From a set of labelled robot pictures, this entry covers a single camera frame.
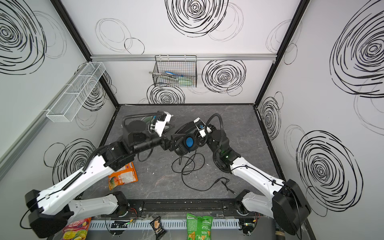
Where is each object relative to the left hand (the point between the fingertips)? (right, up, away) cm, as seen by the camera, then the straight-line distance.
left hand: (179, 131), depth 62 cm
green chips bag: (+8, -43, +4) cm, 44 cm away
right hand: (+8, +4, +13) cm, 16 cm away
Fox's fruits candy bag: (-46, -44, +3) cm, 63 cm away
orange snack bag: (-30, -26, +19) cm, 44 cm away
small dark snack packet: (-9, -45, +5) cm, 47 cm away
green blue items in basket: (-8, +29, +23) cm, 38 cm away
